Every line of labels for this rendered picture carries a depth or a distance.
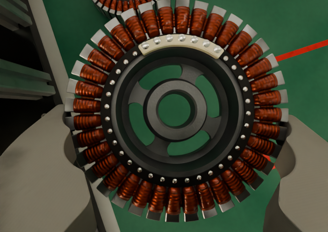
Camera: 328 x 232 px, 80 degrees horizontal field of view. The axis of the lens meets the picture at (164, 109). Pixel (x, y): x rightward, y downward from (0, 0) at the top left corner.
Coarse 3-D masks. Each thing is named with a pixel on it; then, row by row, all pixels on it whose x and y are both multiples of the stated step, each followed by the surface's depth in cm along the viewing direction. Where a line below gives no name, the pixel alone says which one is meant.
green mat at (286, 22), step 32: (64, 0) 29; (192, 0) 29; (224, 0) 30; (256, 0) 30; (288, 0) 30; (320, 0) 30; (64, 32) 29; (288, 32) 30; (320, 32) 30; (64, 64) 29; (288, 64) 30; (320, 64) 30; (288, 96) 30; (320, 96) 30; (320, 128) 30; (256, 192) 30; (128, 224) 29; (160, 224) 30; (192, 224) 30; (224, 224) 30; (256, 224) 30
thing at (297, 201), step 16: (288, 128) 10; (304, 128) 9; (288, 144) 8; (304, 144) 8; (320, 144) 8; (288, 160) 8; (304, 160) 8; (320, 160) 8; (288, 176) 7; (304, 176) 7; (320, 176) 7; (288, 192) 6; (304, 192) 6; (320, 192) 6; (272, 208) 6; (288, 208) 6; (304, 208) 6; (320, 208) 6; (272, 224) 6; (288, 224) 6; (304, 224) 5; (320, 224) 5
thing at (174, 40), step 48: (144, 48) 9; (192, 48) 10; (240, 48) 10; (96, 96) 9; (144, 96) 12; (192, 96) 10; (240, 96) 10; (96, 144) 10; (240, 144) 10; (144, 192) 9; (192, 192) 9; (240, 192) 9
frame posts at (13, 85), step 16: (0, 0) 22; (16, 0) 25; (0, 16) 24; (16, 16) 24; (0, 64) 19; (16, 64) 21; (0, 80) 18; (16, 80) 20; (32, 80) 24; (48, 80) 27; (0, 96) 21; (16, 96) 22; (32, 96) 25
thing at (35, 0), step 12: (36, 0) 29; (36, 12) 29; (36, 24) 29; (48, 24) 29; (48, 36) 29; (48, 48) 29; (48, 60) 29; (60, 60) 29; (60, 72) 29; (60, 84) 29; (72, 96) 29; (96, 192) 30; (108, 204) 30; (108, 216) 30; (108, 228) 30
